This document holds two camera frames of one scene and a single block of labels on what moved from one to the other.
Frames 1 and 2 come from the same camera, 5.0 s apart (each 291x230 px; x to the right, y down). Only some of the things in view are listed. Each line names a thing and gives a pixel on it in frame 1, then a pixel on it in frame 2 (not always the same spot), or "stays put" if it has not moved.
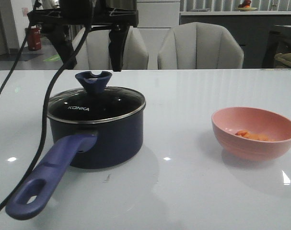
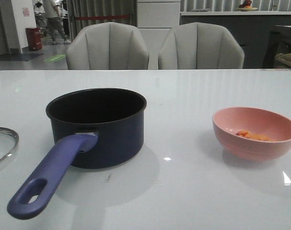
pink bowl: x=252 y=134 stays put
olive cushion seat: x=289 y=59 stays put
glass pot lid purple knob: x=94 y=82 -> x=1 y=159
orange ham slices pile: x=246 y=134 stays put
